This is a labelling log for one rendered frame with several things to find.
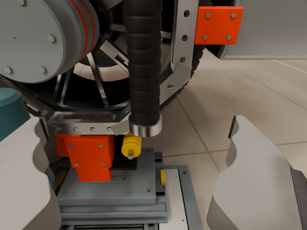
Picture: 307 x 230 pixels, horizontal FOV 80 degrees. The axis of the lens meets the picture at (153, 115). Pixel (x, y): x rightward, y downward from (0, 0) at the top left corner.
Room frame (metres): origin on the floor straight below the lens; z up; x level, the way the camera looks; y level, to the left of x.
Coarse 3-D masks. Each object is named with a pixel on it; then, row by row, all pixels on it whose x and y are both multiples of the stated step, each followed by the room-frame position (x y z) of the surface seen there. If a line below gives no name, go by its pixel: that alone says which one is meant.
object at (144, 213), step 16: (160, 160) 0.71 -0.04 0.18; (64, 176) 0.60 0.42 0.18; (160, 176) 0.63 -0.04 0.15; (160, 192) 0.51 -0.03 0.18; (64, 208) 0.46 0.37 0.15; (80, 208) 0.46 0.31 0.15; (96, 208) 0.46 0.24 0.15; (112, 208) 0.46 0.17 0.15; (128, 208) 0.46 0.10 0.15; (144, 208) 0.46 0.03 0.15; (160, 208) 0.46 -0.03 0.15; (64, 224) 0.42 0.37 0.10; (80, 224) 0.42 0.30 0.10; (96, 224) 0.42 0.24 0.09
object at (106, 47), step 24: (96, 0) 0.51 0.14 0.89; (120, 0) 0.51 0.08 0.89; (168, 0) 0.62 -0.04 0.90; (120, 24) 0.51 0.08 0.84; (168, 24) 0.63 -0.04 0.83; (96, 48) 0.51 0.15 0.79; (168, 48) 0.51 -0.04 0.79; (72, 72) 0.51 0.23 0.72; (96, 72) 0.51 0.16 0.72; (48, 96) 0.50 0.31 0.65; (72, 96) 0.55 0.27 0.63; (96, 96) 0.57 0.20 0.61; (120, 96) 0.54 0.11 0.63
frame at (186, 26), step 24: (192, 0) 0.41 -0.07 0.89; (192, 24) 0.41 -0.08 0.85; (192, 48) 0.41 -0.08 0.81; (168, 72) 0.44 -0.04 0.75; (24, 96) 0.44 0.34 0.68; (168, 96) 0.41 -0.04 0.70; (48, 120) 0.41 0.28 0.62; (72, 120) 0.41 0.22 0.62; (96, 120) 0.41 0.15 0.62; (120, 120) 0.41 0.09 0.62
